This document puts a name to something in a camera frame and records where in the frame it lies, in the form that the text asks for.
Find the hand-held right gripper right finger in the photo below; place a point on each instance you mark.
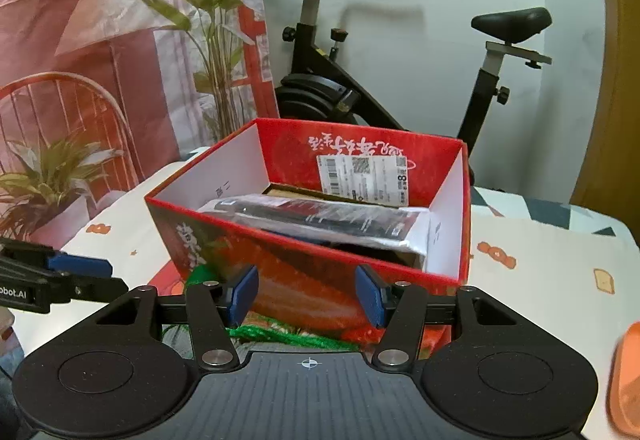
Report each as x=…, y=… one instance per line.
x=369, y=295

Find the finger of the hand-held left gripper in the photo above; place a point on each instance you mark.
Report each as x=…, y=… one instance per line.
x=80, y=265
x=85, y=290

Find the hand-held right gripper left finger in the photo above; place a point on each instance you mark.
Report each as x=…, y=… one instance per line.
x=245, y=292

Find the green yarn bundle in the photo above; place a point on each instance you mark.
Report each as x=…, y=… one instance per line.
x=280, y=337

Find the red cardboard box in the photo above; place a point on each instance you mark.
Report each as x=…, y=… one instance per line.
x=300, y=275

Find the black item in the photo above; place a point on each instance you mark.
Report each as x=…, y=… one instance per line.
x=320, y=215

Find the orange soft object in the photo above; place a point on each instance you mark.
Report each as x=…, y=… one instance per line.
x=627, y=380

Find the printed white bedsheet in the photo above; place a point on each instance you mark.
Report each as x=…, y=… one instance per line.
x=530, y=245

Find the printed backdrop cloth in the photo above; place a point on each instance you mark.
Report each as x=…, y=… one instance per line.
x=75, y=69

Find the black exercise bike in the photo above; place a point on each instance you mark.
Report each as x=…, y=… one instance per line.
x=320, y=89

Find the wooden door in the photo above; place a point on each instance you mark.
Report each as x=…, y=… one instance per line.
x=615, y=69

